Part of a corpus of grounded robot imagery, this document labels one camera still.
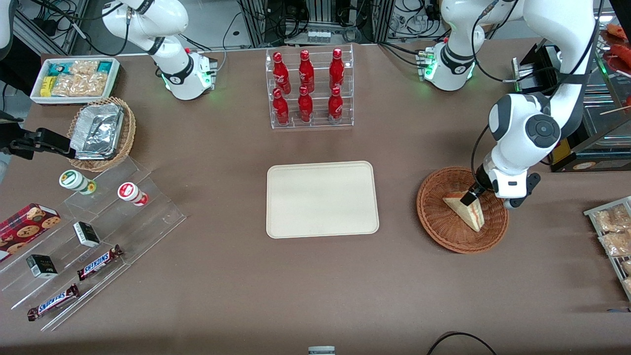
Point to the background equipment rack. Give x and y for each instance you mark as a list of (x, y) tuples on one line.
[(320, 15)]

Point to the green lid sunflower cup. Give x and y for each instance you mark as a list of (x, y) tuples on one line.
[(73, 179)]

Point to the clear acrylic stepped shelf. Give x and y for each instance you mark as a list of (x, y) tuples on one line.
[(157, 217)]

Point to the small grey device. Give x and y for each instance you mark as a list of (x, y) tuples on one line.
[(321, 351)]

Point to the clear cracker packet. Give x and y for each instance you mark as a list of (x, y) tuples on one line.
[(85, 68), (66, 86), (96, 85)]

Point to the wooden skewer stick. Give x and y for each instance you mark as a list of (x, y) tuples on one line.
[(613, 110)]

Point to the teal snack packet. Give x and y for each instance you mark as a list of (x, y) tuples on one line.
[(58, 69), (104, 66)]

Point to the yellow snack packet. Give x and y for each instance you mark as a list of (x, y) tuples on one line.
[(46, 86)]

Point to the Snickers chocolate bar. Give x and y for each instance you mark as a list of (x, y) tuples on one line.
[(97, 263), (53, 301)]

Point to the triangle sandwich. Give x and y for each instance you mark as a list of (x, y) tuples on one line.
[(468, 214)]

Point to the small black carton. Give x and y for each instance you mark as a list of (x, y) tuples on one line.
[(42, 266), (87, 235)]

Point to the steel warmer pan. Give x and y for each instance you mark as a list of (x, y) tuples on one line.
[(606, 123)]

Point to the metal frame cart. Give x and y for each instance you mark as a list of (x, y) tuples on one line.
[(29, 29)]

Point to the clear bag of crackers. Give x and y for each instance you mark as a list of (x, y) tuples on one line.
[(628, 285), (616, 244), (627, 267), (611, 219)]

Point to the red lid yogurt cup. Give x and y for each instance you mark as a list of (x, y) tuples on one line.
[(129, 191)]

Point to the tray of packaged snacks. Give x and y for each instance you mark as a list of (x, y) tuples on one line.
[(591, 213)]

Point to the white snack bin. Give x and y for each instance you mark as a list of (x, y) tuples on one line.
[(37, 96)]

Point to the red cola bottle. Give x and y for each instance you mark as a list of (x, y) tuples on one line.
[(280, 73), (335, 105), (336, 69), (305, 105), (281, 107), (306, 71)]

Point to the clear acrylic bottle rack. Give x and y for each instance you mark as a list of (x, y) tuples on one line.
[(320, 124)]

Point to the red tartan cookie box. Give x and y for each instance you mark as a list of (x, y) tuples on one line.
[(24, 227)]

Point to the glass food warmer case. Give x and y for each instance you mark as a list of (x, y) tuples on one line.
[(611, 148)]

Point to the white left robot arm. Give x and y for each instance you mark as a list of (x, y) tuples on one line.
[(567, 29)]

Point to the white power strip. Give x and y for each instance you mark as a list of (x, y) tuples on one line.
[(320, 35)]

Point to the brown wicker basket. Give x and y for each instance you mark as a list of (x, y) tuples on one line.
[(443, 227)]

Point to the silver foil container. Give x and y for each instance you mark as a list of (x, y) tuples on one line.
[(98, 130)]

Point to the cream plastic tray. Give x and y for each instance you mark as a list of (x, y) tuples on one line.
[(320, 197)]

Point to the light wicker basket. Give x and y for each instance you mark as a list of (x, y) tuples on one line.
[(127, 133)]

